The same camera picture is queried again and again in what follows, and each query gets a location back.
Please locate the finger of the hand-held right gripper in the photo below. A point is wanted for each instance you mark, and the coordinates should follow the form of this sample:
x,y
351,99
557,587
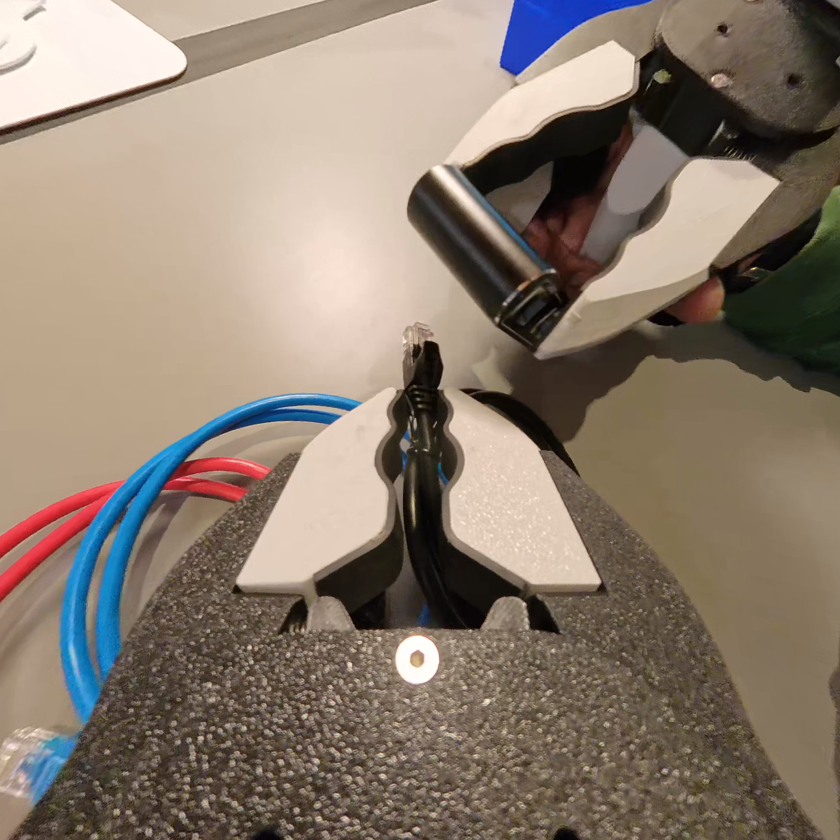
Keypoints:
x,y
682,243
558,85

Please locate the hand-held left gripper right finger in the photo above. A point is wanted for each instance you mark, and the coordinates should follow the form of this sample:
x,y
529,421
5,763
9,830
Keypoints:
x,y
512,512

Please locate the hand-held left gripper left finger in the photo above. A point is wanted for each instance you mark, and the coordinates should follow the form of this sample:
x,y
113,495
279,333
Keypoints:
x,y
328,499

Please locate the black ethernet port adapter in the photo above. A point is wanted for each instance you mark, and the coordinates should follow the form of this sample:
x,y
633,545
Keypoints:
x,y
469,236

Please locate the person's right forearm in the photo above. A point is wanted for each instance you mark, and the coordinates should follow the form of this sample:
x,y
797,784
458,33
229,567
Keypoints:
x,y
800,302

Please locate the person's right hand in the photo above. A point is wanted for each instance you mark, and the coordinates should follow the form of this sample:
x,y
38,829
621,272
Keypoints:
x,y
699,303

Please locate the large blue plastic bin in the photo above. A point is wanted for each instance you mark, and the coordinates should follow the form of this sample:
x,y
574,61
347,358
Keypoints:
x,y
531,33

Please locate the white board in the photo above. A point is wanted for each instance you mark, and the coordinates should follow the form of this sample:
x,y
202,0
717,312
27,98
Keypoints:
x,y
85,52

